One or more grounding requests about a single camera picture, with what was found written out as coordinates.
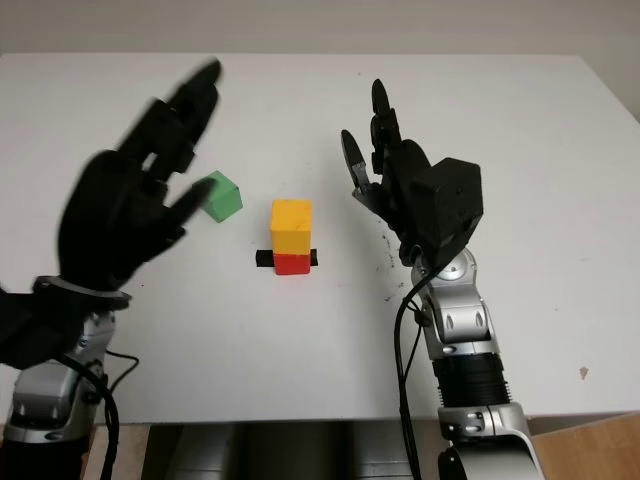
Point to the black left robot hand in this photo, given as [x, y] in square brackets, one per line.
[110, 215]

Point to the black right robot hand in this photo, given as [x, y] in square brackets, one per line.
[397, 195]

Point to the yellow wooden block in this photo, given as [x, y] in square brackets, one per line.
[290, 225]

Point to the green wooden block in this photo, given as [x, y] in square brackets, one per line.
[227, 200]

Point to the red wooden block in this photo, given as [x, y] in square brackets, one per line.
[292, 265]

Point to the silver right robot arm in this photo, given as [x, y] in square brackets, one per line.
[460, 315]

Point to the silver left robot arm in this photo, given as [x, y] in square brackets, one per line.
[45, 400]

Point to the black tape strip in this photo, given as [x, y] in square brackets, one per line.
[264, 258]

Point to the grey robot torso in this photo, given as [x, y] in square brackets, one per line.
[295, 450]

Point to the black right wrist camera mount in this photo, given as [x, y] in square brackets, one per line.
[447, 205]

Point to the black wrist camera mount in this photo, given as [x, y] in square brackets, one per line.
[447, 205]
[40, 325]

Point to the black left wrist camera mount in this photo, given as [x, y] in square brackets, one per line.
[40, 325]

